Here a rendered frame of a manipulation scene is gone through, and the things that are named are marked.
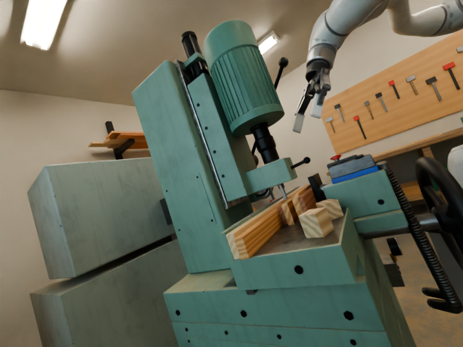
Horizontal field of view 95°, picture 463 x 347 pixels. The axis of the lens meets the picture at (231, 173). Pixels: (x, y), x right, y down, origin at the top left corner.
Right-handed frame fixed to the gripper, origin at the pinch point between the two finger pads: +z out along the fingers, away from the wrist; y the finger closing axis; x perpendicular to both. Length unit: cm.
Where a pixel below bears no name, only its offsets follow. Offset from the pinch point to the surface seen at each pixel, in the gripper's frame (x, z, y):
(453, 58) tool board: -214, -215, 143
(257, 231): 11.7, 36.6, -19.5
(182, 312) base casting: 21, 67, 6
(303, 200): 2.8, 27.3, -17.6
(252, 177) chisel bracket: 11.8, 22.5, 2.0
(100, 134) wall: 173, -9, 205
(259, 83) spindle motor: 18.7, -2.8, -7.7
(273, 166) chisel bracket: 7.4, 18.3, -3.0
